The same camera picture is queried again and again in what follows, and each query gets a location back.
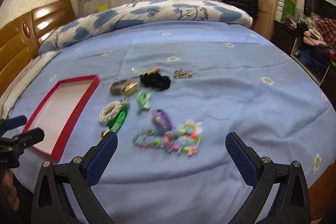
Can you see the clear hair comb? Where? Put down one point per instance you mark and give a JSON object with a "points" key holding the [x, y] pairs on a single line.
{"points": [[151, 71]]}

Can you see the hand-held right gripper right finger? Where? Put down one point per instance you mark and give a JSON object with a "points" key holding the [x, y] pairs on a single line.
{"points": [[241, 158]]}

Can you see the wooden headboard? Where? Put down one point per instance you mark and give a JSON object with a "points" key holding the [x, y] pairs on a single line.
{"points": [[15, 50]]}

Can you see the red shallow box tray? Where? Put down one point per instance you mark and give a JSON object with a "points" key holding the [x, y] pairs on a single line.
{"points": [[63, 113]]}

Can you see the blue and white printed quilt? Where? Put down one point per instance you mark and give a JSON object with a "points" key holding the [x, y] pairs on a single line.
{"points": [[157, 11]]}

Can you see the silver rhinestone hair clip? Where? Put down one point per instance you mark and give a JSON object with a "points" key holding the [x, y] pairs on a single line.
{"points": [[183, 74]]}

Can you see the black television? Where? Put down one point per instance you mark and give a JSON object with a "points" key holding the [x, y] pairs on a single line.
{"points": [[319, 7]]}

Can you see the gold wrist watch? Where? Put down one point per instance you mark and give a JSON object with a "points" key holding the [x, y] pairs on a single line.
{"points": [[130, 87]]}

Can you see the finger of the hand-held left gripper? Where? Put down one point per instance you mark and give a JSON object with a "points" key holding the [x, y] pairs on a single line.
{"points": [[29, 136], [15, 121]]}

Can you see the black scrunchie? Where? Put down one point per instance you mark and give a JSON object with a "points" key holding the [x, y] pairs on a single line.
{"points": [[155, 81]]}

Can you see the dark cabinet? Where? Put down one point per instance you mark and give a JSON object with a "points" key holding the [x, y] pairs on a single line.
{"points": [[284, 37]]}

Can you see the white flower hair clip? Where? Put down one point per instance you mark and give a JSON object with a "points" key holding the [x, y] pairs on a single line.
{"points": [[189, 128]]}

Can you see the person's left hand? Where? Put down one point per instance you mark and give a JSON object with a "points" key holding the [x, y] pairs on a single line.
{"points": [[9, 192]]}

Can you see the pile of clothes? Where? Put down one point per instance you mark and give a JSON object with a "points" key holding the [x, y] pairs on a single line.
{"points": [[321, 32]]}

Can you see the white pearl scrunchie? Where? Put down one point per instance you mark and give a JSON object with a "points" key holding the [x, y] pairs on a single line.
{"points": [[103, 115]]}

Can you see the green and white boxes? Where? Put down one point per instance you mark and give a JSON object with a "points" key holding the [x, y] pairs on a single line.
{"points": [[287, 8]]}

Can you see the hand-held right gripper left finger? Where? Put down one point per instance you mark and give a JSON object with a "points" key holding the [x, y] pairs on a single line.
{"points": [[102, 158]]}

